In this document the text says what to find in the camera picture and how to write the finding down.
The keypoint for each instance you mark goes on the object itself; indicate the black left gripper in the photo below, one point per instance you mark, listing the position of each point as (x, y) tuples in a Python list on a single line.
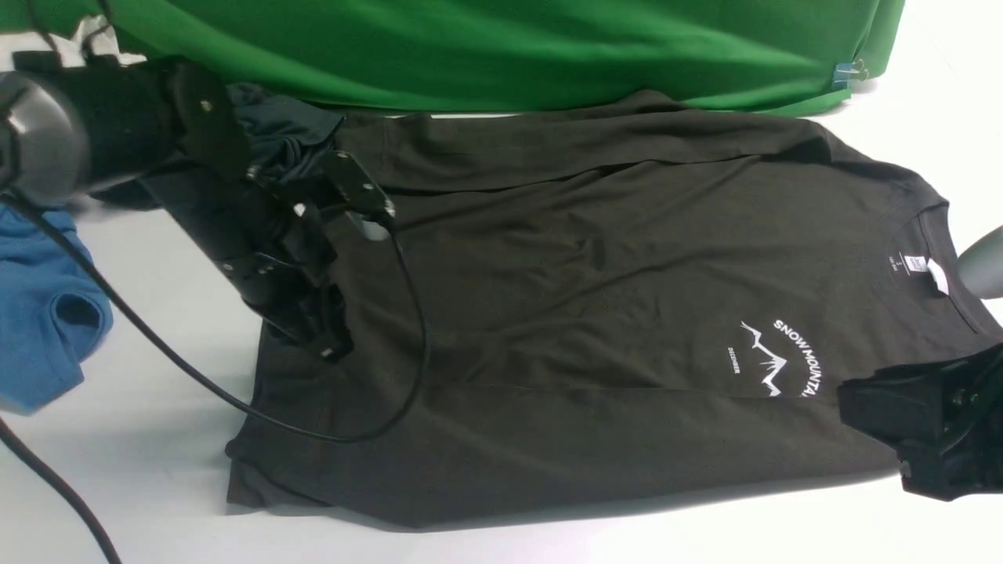
[(277, 260)]

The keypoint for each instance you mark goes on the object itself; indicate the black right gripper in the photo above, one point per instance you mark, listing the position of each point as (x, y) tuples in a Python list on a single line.
[(943, 419)]

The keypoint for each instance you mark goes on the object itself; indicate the dark gray long-sleeved shirt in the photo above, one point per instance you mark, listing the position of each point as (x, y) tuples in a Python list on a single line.
[(630, 301)]

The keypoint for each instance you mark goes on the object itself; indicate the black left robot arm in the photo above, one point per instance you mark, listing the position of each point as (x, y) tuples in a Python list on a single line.
[(169, 124)]

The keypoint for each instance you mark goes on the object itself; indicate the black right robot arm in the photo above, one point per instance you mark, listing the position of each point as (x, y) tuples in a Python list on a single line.
[(983, 262)]

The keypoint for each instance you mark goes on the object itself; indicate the dark teal crumpled shirt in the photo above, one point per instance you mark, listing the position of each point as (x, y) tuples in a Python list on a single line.
[(287, 136)]

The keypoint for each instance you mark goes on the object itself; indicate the blue crumpled shirt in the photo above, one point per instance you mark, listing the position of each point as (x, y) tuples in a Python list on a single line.
[(53, 317)]

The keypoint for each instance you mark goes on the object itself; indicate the blue binder clip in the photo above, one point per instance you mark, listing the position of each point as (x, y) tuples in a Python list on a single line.
[(849, 73)]

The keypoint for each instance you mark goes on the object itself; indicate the green backdrop cloth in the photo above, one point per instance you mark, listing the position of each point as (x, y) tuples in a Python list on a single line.
[(775, 57)]

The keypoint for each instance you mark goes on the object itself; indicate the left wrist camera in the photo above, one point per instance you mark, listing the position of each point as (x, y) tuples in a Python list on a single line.
[(348, 189)]

